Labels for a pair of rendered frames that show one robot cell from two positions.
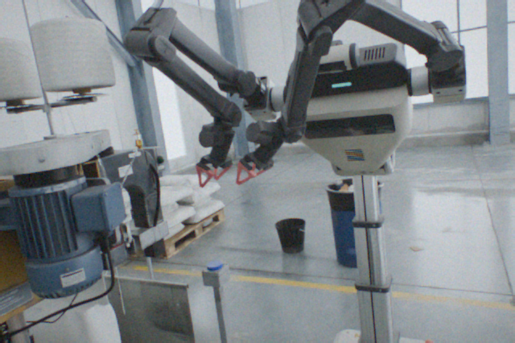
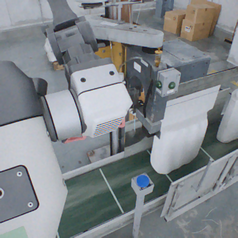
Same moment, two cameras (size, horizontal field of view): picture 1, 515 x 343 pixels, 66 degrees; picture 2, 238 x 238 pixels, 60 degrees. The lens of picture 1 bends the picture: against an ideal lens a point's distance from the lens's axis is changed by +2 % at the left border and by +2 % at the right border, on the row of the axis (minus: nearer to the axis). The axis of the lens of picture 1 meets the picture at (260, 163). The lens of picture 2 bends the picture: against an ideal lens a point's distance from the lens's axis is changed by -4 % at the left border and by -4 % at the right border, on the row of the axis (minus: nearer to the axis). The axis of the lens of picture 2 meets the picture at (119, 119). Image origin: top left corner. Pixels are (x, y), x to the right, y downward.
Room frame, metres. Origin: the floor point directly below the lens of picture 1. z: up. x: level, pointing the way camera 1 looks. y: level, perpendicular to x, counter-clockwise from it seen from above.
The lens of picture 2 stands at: (1.68, -0.29, 1.70)
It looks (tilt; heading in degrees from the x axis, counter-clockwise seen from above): 40 degrees down; 127
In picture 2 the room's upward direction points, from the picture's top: straight up
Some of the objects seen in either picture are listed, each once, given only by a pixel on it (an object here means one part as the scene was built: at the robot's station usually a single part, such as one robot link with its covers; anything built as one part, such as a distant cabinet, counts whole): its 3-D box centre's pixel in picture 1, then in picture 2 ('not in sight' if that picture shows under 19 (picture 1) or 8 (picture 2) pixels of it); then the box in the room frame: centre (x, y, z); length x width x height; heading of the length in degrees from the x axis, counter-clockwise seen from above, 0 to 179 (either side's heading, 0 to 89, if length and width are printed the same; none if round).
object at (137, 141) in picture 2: not in sight; (179, 122); (1.28, 1.07, 0.54); 1.05 x 0.02 x 0.41; 63
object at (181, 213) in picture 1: (164, 218); not in sight; (4.06, 1.09, 0.32); 0.66 x 0.43 x 0.15; 155
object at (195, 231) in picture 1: (169, 229); not in sight; (4.42, 1.16, 0.07); 1.20 x 0.82 x 0.14; 155
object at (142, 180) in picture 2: (215, 266); (142, 181); (1.43, 0.22, 0.84); 0.06 x 0.06 x 0.02
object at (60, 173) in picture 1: (46, 175); not in sight; (0.87, 0.47, 1.35); 0.12 x 0.12 x 0.04
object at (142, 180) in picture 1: (100, 190); (166, 75); (1.32, 0.55, 1.21); 0.30 x 0.25 x 0.30; 63
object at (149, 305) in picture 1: (103, 314); (228, 169); (1.76, 0.83, 0.54); 1.05 x 0.02 x 0.41; 63
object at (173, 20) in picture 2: not in sight; (178, 20); (-0.50, 5.06, 0.22); 0.60 x 0.40 x 0.45; 75
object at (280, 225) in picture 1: (291, 236); not in sight; (3.57, -0.21, 0.13); 0.30 x 0.30 x 0.26
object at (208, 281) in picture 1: (216, 274); (142, 185); (1.43, 0.22, 0.81); 0.08 x 0.08 x 0.06; 63
